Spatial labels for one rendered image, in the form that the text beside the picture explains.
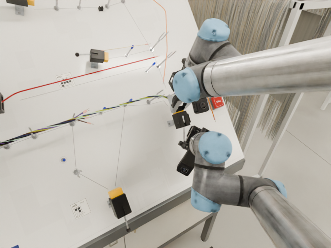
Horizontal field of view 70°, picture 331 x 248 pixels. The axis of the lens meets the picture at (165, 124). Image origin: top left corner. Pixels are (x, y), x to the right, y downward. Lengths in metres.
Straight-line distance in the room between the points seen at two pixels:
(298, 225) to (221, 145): 0.22
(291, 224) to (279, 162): 2.08
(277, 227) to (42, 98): 0.73
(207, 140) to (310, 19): 1.21
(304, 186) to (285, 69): 2.08
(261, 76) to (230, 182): 0.28
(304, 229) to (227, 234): 1.49
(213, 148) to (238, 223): 1.45
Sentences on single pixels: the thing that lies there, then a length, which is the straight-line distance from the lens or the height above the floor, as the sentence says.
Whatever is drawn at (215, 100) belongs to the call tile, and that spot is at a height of 1.10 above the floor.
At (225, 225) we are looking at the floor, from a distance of 1.93.
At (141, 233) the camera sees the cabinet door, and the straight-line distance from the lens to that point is 1.10.
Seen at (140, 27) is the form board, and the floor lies 1.34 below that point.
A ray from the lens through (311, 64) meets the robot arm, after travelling 0.38.
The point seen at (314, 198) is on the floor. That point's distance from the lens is 2.38.
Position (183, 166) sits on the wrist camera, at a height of 1.07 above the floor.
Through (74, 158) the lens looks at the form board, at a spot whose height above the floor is 1.06.
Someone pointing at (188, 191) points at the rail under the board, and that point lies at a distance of 0.96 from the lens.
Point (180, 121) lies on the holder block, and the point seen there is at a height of 1.12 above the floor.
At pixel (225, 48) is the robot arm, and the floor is 1.42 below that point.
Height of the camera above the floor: 1.65
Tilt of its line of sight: 39 degrees down
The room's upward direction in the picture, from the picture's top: 4 degrees clockwise
